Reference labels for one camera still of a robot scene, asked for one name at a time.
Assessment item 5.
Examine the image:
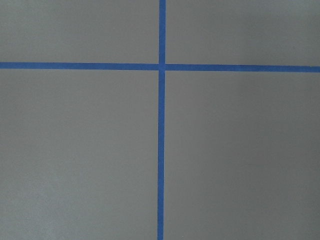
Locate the blue tape strip horizontal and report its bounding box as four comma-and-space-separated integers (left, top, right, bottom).
0, 62, 320, 73

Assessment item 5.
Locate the blue tape strip vertical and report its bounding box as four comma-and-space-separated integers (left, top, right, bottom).
157, 0, 166, 240

